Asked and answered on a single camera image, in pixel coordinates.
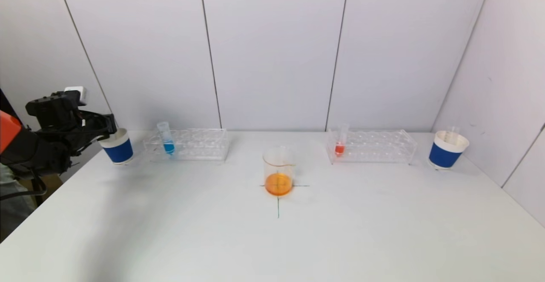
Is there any clear glass beaker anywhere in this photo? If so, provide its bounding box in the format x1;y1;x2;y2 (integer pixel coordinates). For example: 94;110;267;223
262;145;296;197

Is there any red pigment test tube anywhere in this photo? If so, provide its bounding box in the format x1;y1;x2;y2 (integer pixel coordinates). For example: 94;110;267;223
334;124;350;158

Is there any clear acrylic test tube rack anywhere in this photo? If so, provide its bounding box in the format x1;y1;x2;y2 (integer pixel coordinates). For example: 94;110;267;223
143;129;230;162
326;129;418;165

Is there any blue pigment test tube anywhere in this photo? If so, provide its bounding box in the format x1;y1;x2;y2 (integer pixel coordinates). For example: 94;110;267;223
156;121;176;156

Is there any blue white paper cup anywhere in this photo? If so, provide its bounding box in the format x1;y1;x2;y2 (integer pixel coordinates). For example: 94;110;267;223
99;128;135;165
428;130;470;170

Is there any person in grey clothing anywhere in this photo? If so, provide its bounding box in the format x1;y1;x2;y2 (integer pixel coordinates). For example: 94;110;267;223
0;165;35;240

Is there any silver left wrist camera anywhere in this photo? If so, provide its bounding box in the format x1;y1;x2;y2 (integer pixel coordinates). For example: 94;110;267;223
63;86;87;104

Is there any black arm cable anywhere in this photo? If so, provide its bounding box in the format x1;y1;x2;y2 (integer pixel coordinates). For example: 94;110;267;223
0;175;48;201

